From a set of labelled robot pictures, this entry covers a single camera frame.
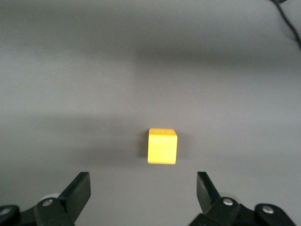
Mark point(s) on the yellow cube block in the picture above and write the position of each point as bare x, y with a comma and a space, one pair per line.
161, 148

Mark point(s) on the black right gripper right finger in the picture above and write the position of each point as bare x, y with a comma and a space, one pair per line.
209, 195

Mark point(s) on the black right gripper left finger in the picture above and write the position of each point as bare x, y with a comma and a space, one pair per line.
75, 195

